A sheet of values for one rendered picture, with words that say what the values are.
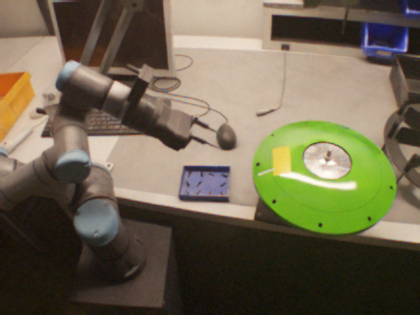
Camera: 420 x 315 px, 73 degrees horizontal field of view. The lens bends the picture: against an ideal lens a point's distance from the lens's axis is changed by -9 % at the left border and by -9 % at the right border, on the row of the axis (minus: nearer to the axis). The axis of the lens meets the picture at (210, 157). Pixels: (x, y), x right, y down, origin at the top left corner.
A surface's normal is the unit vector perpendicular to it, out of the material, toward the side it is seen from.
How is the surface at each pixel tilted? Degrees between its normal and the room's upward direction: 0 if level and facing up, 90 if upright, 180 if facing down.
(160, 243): 0
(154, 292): 0
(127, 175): 0
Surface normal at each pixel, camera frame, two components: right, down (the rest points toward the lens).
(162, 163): -0.07, -0.66
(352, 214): 0.00, -0.33
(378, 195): 0.21, -0.42
